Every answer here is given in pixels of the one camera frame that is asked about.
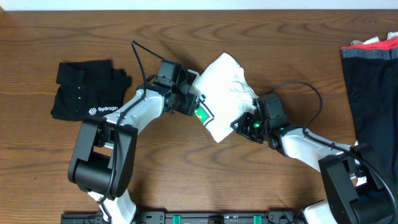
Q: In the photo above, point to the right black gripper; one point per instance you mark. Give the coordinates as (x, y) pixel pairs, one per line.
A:
(243, 128)

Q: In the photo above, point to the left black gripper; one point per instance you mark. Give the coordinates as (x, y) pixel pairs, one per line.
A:
(189, 106)

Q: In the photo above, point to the white t-shirt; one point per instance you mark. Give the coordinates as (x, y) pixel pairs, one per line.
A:
(224, 96)

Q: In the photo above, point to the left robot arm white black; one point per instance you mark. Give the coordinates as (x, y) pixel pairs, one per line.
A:
(103, 159)

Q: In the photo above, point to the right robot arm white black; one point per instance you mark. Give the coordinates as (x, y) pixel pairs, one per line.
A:
(357, 186)

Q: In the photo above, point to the folded black shirt with logo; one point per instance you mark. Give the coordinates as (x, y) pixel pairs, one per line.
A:
(91, 88)

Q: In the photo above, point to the black garment with red band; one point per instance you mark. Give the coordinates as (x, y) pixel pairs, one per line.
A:
(370, 73)

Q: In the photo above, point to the white cloth under pile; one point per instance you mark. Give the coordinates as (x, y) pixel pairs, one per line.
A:
(390, 35)

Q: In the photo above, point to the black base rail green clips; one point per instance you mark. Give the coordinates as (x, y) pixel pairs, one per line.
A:
(202, 217)

